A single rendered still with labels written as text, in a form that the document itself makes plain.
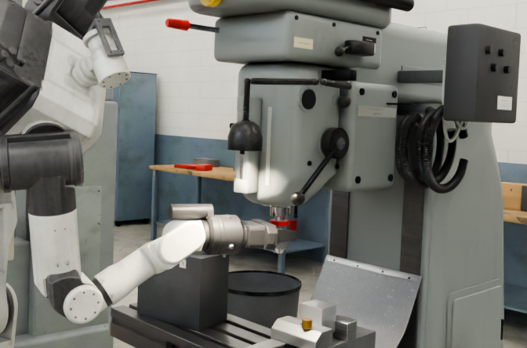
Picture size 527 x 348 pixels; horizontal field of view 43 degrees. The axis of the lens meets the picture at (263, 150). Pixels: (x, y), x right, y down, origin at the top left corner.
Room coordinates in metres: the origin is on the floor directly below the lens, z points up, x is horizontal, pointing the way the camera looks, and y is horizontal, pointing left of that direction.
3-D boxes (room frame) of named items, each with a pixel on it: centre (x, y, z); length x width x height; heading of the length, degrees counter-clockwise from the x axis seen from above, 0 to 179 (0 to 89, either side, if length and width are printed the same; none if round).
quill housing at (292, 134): (1.55, -0.05, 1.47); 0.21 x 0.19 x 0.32; 44
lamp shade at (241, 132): (1.38, 0.04, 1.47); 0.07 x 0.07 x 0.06
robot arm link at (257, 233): (1.51, 0.04, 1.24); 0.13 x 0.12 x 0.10; 24
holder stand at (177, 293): (1.78, 0.20, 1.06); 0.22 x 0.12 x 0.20; 56
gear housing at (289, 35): (1.58, -0.08, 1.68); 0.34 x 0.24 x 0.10; 134
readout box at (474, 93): (1.52, -0.49, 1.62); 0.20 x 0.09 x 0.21; 134
